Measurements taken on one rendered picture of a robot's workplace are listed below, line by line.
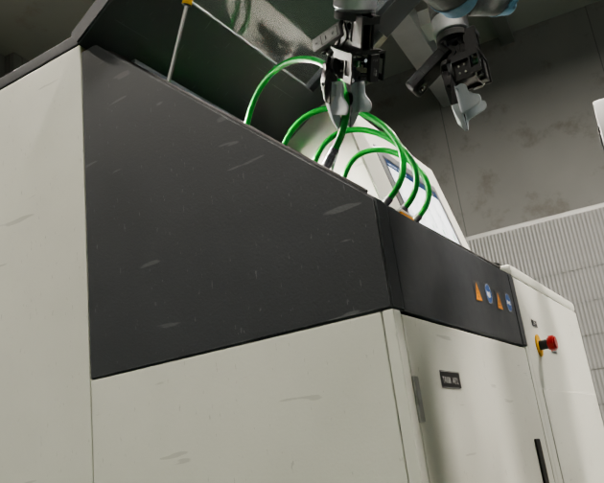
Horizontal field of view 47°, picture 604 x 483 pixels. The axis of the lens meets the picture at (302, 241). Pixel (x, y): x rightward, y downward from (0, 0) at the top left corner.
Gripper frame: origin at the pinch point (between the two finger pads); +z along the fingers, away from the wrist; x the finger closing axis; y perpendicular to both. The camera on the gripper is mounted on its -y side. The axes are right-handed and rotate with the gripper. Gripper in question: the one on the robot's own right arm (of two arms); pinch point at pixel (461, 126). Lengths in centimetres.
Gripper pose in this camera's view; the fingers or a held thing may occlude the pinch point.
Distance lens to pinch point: 146.6
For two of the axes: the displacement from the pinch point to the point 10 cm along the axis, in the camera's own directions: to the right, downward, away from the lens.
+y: 8.4, -2.6, -4.7
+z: 1.2, 9.4, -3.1
